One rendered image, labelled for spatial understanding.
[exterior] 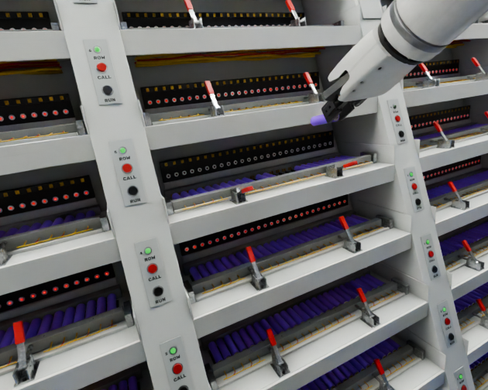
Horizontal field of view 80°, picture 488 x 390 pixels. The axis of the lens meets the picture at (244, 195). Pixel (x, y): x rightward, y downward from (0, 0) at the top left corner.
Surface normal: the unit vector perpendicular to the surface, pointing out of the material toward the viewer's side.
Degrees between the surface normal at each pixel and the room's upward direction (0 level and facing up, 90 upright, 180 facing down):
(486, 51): 90
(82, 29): 90
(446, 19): 141
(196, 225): 107
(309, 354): 17
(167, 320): 90
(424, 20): 121
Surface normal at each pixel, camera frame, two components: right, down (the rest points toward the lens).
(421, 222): 0.36, -0.08
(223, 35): 0.41, 0.20
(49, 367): -0.13, -0.95
